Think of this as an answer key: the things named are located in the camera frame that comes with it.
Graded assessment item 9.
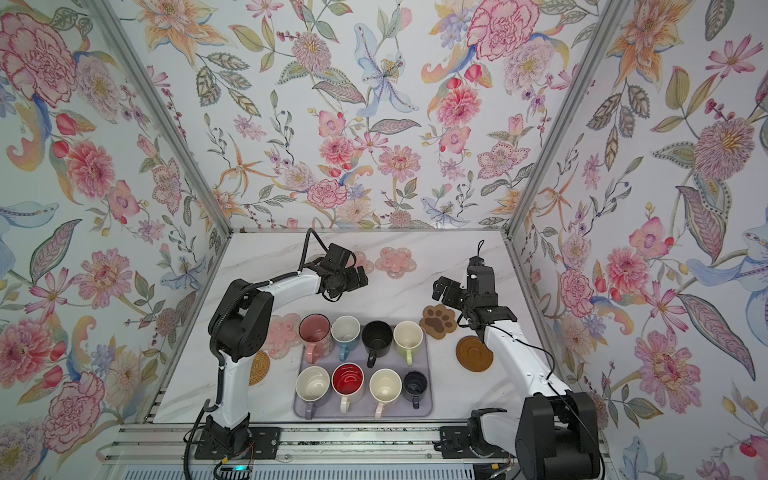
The pink flower coaster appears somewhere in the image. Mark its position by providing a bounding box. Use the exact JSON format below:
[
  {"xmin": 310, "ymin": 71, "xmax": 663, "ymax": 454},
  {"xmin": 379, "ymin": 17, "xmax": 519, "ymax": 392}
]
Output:
[
  {"xmin": 351, "ymin": 251, "xmax": 375, "ymax": 275},
  {"xmin": 263, "ymin": 313, "xmax": 302, "ymax": 360},
  {"xmin": 374, "ymin": 247, "xmax": 417, "ymax": 279}
]

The brown paw print coaster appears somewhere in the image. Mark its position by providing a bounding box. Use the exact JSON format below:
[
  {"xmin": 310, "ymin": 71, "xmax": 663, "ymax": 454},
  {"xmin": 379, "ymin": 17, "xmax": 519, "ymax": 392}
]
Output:
[{"xmin": 419, "ymin": 304, "xmax": 458, "ymax": 340}]

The small dark navy mug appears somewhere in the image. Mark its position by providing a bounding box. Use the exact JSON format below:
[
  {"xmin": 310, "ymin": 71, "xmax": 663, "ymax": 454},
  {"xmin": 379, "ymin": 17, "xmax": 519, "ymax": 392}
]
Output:
[{"xmin": 402, "ymin": 370, "xmax": 429, "ymax": 410}]

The red interior white mug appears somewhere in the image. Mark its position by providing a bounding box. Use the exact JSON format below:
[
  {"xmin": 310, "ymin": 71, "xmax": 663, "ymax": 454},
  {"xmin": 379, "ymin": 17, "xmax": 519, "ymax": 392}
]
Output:
[{"xmin": 331, "ymin": 362, "xmax": 365, "ymax": 414}]

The black mug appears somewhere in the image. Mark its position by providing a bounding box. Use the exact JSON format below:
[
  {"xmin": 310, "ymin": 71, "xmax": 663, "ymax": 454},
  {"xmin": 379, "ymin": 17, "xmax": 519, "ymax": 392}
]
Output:
[{"xmin": 361, "ymin": 320, "xmax": 393, "ymax": 369}]

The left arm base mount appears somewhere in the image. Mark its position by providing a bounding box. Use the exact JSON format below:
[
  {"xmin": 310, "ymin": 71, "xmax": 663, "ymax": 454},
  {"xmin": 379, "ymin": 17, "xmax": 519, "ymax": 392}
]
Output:
[{"xmin": 194, "ymin": 415, "xmax": 282, "ymax": 460}]

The grey rectangular tray mat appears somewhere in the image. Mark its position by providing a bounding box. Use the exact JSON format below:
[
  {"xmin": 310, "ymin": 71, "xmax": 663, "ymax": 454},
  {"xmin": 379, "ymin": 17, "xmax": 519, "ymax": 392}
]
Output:
[{"xmin": 293, "ymin": 339, "xmax": 435, "ymax": 422}]

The white mug grey handle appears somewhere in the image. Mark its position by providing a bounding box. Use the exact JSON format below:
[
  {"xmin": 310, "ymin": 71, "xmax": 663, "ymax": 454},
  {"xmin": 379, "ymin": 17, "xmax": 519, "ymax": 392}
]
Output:
[{"xmin": 295, "ymin": 365, "xmax": 331, "ymax": 420}]

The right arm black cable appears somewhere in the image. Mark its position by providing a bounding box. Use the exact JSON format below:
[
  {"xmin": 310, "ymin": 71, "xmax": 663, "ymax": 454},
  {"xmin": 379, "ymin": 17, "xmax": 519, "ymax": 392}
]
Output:
[{"xmin": 476, "ymin": 239, "xmax": 607, "ymax": 480}]

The cream mug pink handle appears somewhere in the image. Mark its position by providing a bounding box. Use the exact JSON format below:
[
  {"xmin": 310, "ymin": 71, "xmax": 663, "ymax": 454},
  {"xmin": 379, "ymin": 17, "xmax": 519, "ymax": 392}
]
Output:
[{"xmin": 369, "ymin": 368, "xmax": 402, "ymax": 420}]

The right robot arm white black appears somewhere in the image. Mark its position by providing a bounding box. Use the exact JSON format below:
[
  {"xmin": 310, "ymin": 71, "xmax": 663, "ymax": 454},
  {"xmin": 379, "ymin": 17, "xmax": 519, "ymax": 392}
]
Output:
[{"xmin": 432, "ymin": 255, "xmax": 606, "ymax": 479}]

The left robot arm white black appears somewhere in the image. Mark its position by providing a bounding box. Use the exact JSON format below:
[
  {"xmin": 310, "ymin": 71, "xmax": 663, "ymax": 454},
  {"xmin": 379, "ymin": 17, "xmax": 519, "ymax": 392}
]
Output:
[{"xmin": 209, "ymin": 243, "xmax": 368, "ymax": 430}]

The white mug green handle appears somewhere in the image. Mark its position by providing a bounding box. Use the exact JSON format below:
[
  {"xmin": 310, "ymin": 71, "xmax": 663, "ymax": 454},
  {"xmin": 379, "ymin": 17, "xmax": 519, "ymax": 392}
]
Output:
[{"xmin": 393, "ymin": 321, "xmax": 424, "ymax": 367}]

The white mug blue handle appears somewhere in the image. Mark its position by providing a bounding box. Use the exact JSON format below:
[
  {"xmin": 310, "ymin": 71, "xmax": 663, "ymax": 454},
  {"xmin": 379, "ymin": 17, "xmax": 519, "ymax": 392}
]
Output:
[{"xmin": 331, "ymin": 315, "xmax": 362, "ymax": 362}]

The round woven cork coaster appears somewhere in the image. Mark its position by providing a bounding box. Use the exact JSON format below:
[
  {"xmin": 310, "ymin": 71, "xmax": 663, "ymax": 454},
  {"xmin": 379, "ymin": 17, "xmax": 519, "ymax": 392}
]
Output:
[{"xmin": 249, "ymin": 351, "xmax": 271, "ymax": 386}]

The round wooden coaster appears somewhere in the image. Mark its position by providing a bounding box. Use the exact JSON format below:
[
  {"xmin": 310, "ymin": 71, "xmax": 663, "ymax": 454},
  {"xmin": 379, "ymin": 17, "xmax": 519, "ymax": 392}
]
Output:
[{"xmin": 456, "ymin": 336, "xmax": 494, "ymax": 373}]

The aluminium front rail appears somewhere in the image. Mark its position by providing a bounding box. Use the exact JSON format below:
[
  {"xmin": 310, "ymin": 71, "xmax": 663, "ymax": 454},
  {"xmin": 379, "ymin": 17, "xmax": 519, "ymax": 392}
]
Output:
[{"xmin": 97, "ymin": 421, "xmax": 466, "ymax": 466}]

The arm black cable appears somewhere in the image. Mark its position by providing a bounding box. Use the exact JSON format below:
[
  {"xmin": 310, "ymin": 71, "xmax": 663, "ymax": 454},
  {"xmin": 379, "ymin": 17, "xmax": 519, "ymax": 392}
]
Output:
[
  {"xmin": 476, "ymin": 239, "xmax": 607, "ymax": 480},
  {"xmin": 182, "ymin": 227, "xmax": 337, "ymax": 480}
]

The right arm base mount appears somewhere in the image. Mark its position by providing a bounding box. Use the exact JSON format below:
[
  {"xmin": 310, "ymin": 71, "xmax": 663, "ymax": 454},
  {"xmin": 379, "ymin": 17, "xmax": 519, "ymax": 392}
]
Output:
[{"xmin": 433, "ymin": 407, "xmax": 516, "ymax": 459}]

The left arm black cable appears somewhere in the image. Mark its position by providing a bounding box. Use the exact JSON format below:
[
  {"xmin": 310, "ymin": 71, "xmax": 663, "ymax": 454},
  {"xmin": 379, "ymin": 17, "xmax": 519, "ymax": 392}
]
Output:
[{"xmin": 182, "ymin": 227, "xmax": 337, "ymax": 480}]

